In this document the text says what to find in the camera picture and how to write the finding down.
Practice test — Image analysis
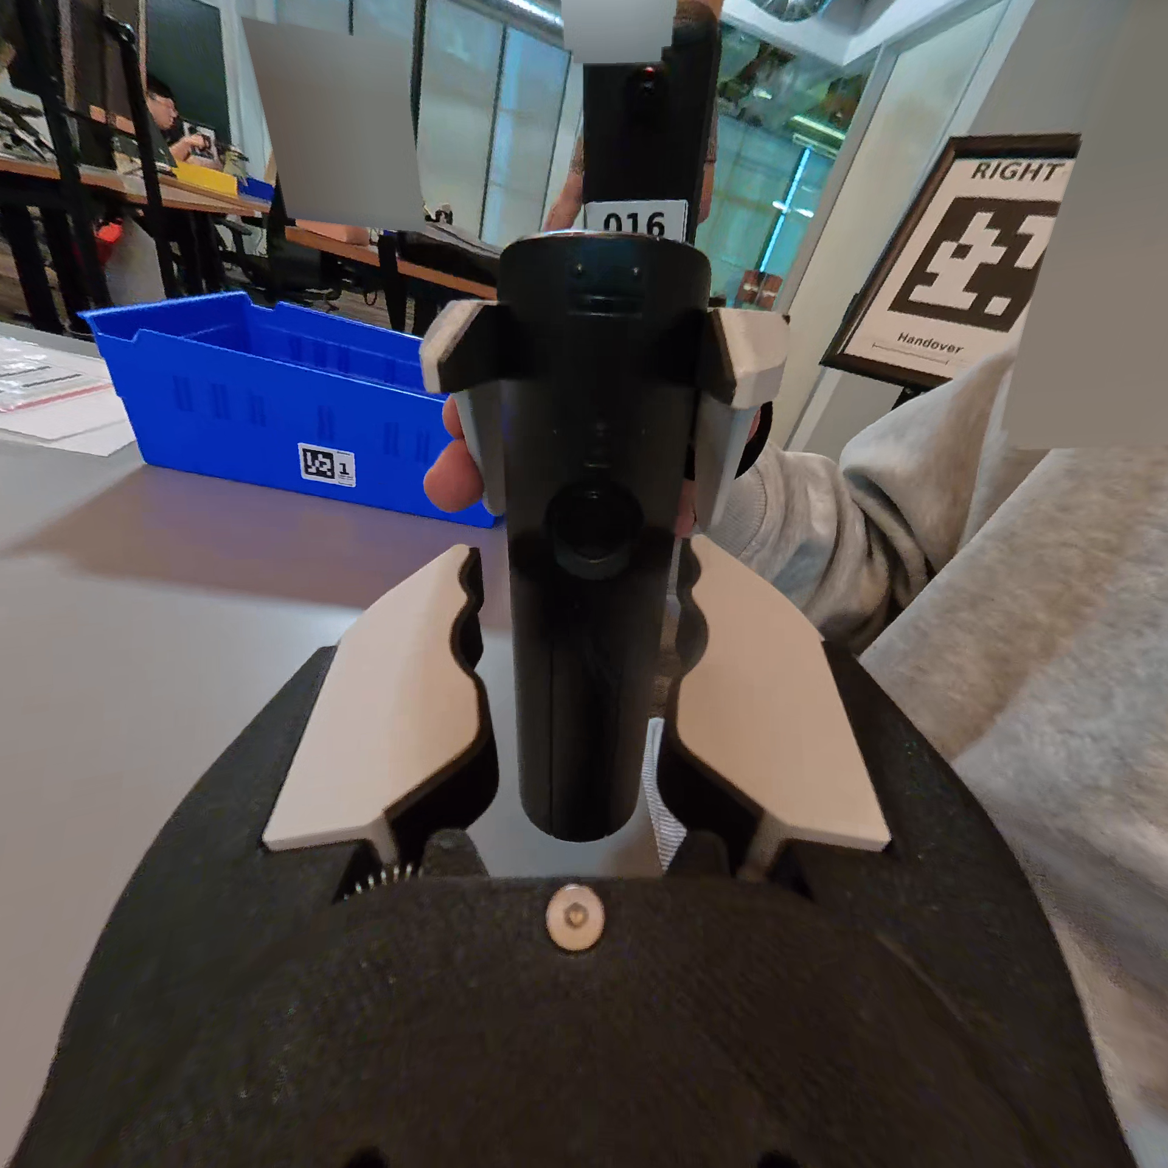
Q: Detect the wooden background table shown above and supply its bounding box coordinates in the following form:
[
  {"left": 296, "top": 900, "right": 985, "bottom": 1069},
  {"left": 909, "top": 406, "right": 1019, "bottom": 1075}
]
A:
[{"left": 283, "top": 223, "right": 500, "bottom": 305}]

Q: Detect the blue plastic bin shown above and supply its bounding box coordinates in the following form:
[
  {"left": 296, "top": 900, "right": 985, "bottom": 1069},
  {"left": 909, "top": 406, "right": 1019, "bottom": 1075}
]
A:
[{"left": 78, "top": 292, "right": 500, "bottom": 530}]

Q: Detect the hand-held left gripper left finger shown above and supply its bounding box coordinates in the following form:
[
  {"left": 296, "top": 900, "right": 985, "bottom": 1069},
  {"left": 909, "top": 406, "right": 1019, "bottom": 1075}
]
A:
[{"left": 262, "top": 543, "right": 500, "bottom": 855}]

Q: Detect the grey desk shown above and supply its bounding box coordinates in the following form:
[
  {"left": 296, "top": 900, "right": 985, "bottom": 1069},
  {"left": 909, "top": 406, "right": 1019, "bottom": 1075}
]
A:
[{"left": 0, "top": 317, "right": 684, "bottom": 1123}]

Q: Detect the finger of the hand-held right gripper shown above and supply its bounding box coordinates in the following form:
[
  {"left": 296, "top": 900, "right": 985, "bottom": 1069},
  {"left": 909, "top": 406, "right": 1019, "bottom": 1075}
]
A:
[
  {"left": 419, "top": 300, "right": 510, "bottom": 520},
  {"left": 695, "top": 307, "right": 794, "bottom": 537}
]

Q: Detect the framed marker sign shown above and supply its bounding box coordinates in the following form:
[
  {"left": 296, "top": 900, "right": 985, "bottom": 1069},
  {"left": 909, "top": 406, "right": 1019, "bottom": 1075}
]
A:
[{"left": 819, "top": 137, "right": 1083, "bottom": 409}]

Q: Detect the black cylindrical handheld device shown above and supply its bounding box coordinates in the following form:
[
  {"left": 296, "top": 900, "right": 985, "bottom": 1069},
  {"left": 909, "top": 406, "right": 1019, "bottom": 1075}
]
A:
[{"left": 498, "top": 234, "right": 712, "bottom": 839}]

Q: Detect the person's grey hoodie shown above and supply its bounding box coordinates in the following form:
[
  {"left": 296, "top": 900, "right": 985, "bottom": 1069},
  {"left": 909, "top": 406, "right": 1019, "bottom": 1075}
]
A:
[{"left": 858, "top": 445, "right": 1168, "bottom": 1168}]

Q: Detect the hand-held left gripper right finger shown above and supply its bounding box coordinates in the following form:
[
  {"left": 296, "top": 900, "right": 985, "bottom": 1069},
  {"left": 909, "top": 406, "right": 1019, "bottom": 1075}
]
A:
[{"left": 659, "top": 532, "right": 890, "bottom": 876}]

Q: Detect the striped white garment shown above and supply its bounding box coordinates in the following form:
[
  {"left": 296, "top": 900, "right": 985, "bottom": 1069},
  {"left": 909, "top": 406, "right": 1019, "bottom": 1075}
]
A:
[{"left": 642, "top": 718, "right": 688, "bottom": 870}]

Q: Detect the person's right forearm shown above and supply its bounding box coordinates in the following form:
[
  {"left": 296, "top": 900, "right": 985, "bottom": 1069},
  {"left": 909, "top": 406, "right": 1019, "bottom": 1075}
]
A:
[{"left": 728, "top": 348, "right": 1019, "bottom": 653}]

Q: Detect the paper sheet in sleeve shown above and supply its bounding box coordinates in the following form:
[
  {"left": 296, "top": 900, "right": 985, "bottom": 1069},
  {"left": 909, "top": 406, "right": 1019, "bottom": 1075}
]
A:
[{"left": 0, "top": 337, "right": 138, "bottom": 455}]

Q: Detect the person's right hand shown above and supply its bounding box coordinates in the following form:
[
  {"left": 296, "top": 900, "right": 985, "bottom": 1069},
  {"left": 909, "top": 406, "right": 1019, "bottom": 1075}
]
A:
[{"left": 425, "top": 392, "right": 702, "bottom": 541}]

